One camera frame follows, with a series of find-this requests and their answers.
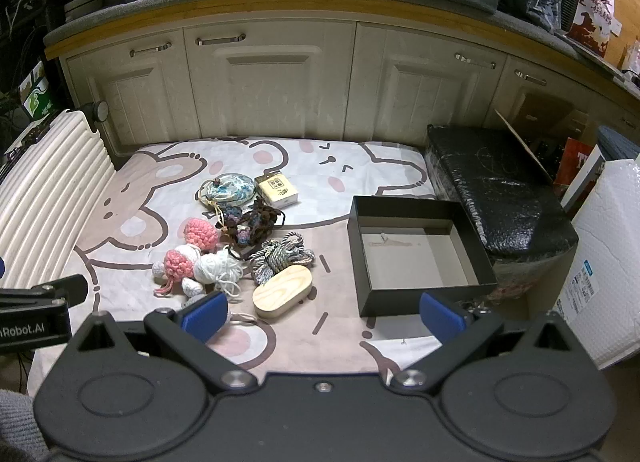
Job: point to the green printed box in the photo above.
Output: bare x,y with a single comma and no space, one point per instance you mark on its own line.
37,95

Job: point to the pink crochet ball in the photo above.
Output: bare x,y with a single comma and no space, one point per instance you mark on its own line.
200,232

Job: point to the brown cardboard box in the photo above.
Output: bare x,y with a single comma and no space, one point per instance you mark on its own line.
535,117

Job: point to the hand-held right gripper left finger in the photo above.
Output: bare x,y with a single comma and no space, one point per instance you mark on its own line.
205,316

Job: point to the grey countertop with wood edge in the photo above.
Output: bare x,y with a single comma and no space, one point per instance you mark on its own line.
100,17

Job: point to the pink white crochet octopus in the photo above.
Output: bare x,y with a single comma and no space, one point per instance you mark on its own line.
177,264

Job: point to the cream cabinet door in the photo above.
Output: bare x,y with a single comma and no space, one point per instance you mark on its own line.
510,97
420,92
135,97
270,87

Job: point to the white yarn ball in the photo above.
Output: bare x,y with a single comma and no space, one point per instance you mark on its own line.
217,267

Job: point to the dark crochet bundle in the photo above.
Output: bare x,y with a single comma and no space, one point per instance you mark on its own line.
252,224

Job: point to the white bag with red print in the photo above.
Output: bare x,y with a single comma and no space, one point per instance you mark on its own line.
592,17

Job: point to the printed bear blanket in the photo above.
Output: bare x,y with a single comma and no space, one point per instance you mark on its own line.
165,182

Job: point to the floral fabric pouch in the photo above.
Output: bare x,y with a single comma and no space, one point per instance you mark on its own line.
227,190

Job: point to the white bubble mailer package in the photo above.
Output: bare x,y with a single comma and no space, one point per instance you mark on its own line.
610,252

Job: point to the small yellow box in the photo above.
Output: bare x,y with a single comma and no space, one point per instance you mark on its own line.
277,190

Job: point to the black bubble-wrapped bundle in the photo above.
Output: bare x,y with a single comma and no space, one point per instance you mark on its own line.
495,192

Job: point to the oval wooden box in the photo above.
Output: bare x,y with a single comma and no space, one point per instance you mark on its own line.
282,294

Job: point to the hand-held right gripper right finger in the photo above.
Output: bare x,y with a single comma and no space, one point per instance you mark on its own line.
440,317

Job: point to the red book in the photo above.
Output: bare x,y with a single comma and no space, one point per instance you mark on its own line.
577,160

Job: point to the grey-blue folded cloth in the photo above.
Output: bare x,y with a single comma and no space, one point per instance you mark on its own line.
620,142

